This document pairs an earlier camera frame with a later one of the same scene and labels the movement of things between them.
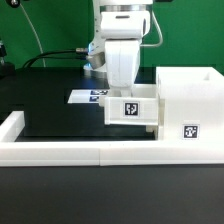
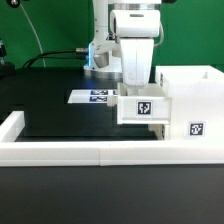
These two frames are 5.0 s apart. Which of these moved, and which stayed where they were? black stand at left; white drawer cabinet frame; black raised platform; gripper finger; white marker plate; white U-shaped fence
Moved: white drawer cabinet frame; gripper finger
Stayed: black raised platform; white U-shaped fence; white marker plate; black stand at left
